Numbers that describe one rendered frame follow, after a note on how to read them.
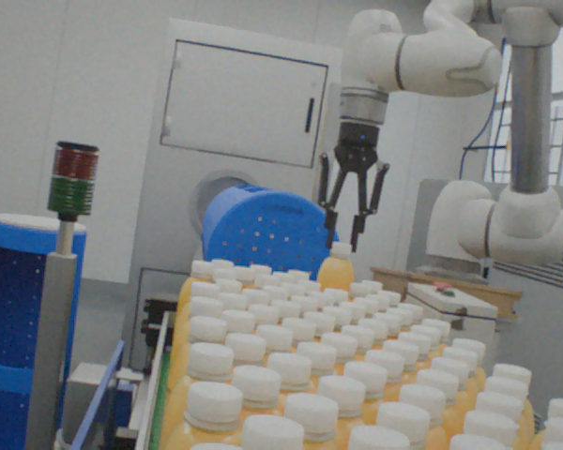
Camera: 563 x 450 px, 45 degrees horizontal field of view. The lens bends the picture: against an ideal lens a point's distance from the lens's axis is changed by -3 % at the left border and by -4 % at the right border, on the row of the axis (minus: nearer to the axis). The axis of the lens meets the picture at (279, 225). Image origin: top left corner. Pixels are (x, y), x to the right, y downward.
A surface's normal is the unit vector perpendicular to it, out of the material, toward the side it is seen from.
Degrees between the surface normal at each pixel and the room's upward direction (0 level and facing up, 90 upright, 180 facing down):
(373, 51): 89
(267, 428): 0
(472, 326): 90
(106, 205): 90
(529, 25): 120
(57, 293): 90
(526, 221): 110
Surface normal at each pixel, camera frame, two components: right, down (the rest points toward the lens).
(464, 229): -0.46, -0.03
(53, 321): 0.11, 0.07
